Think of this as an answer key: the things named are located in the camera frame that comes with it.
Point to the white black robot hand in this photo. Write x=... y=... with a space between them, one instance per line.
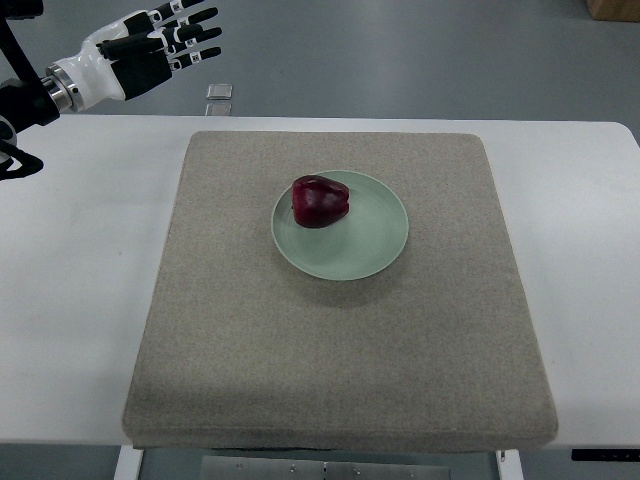
x=80 y=82

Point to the dark red apple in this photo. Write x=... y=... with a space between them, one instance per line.
x=318 y=201

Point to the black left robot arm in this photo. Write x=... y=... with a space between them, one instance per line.
x=24 y=100

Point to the silver floor socket plate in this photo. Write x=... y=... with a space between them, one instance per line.
x=219 y=91

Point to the light green plate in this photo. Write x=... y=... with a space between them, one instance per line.
x=366 y=241

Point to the beige fabric mat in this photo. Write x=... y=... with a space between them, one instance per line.
x=242 y=350

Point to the cardboard box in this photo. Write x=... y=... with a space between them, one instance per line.
x=614 y=10

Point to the black table control panel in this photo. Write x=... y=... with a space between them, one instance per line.
x=606 y=455

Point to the white table leg frame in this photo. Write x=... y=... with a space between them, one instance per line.
x=129 y=463

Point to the grey metal base plate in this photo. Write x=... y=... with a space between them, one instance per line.
x=228 y=468

